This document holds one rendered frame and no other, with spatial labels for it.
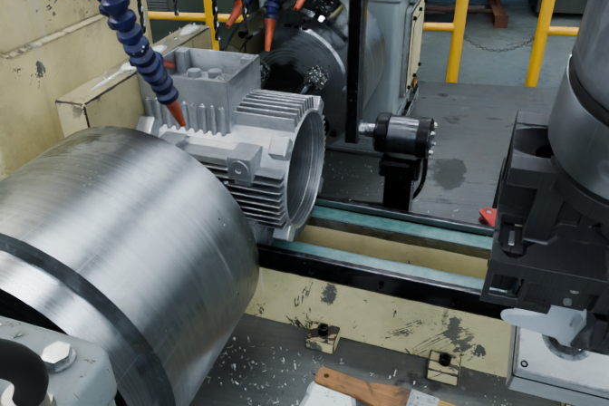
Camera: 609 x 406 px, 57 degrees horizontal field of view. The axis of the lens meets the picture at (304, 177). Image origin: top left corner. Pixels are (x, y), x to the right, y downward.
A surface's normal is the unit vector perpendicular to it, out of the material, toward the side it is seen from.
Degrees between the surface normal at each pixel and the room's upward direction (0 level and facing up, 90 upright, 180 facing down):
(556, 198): 113
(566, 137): 102
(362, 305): 90
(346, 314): 90
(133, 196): 28
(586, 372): 23
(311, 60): 90
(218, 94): 90
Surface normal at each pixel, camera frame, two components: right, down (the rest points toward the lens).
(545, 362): -0.14, -0.59
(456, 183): -0.01, -0.85
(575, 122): -0.92, 0.36
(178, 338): 0.90, -0.10
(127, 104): 0.95, 0.16
